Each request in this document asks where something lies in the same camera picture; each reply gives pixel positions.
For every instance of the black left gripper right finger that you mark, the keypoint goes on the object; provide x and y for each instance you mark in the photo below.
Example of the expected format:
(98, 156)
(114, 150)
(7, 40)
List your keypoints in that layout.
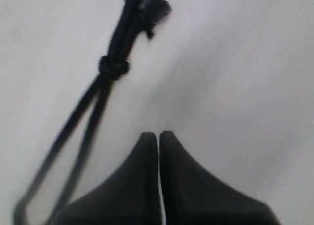
(193, 196)

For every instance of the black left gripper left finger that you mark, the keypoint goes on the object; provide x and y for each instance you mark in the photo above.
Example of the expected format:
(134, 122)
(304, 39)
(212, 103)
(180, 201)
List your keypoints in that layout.
(130, 196)

